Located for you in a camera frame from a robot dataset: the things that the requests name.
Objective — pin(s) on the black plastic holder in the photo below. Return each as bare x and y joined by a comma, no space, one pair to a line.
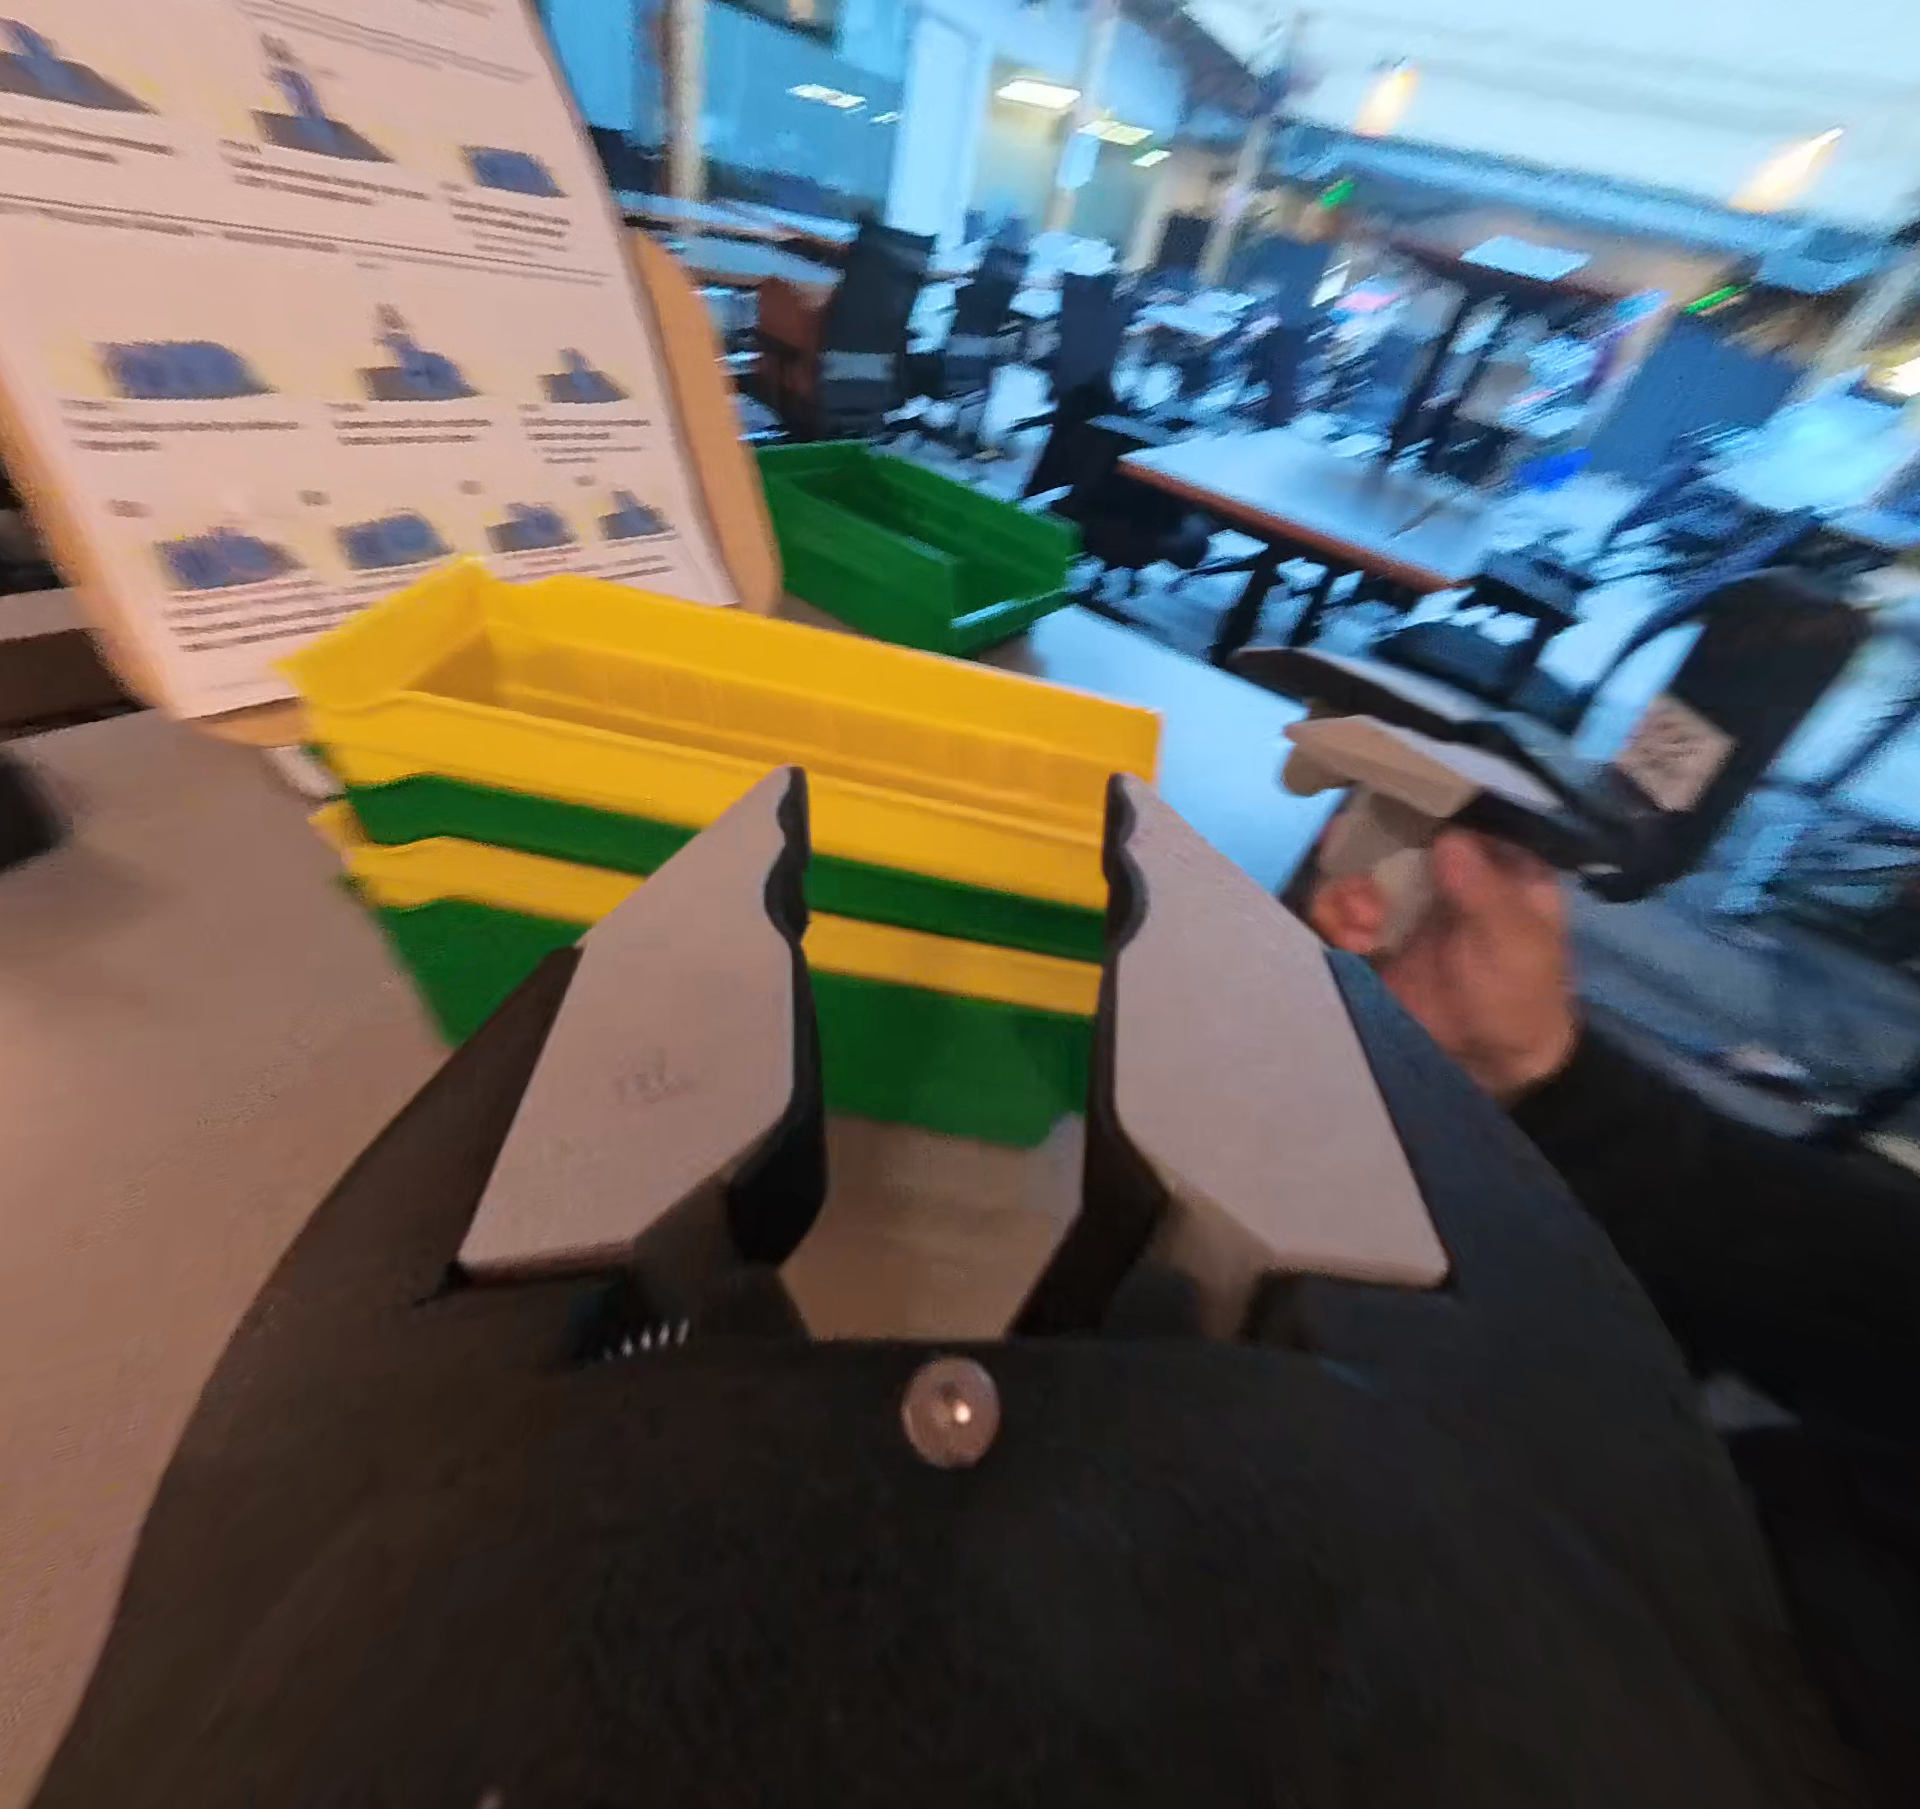
22,811

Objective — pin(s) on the blue crate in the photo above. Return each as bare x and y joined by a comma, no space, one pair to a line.
1568,470

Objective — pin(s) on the printed instruction sheet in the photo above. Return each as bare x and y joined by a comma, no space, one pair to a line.
300,265

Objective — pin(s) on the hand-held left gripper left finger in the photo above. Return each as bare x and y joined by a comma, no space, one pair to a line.
644,1075

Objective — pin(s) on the yellow plastic bin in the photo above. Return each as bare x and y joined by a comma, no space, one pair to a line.
675,699
494,870

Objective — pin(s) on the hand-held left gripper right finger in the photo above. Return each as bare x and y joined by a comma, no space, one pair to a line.
1275,1088

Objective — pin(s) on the green plastic bin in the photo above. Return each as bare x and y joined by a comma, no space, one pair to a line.
900,548
930,895
930,1058

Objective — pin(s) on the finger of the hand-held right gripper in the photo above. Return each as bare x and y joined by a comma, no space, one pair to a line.
1411,766
1350,679

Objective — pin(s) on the person's right hand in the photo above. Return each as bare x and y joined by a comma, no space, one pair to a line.
1485,955

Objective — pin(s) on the person's right forearm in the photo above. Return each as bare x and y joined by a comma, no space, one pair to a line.
1724,1208

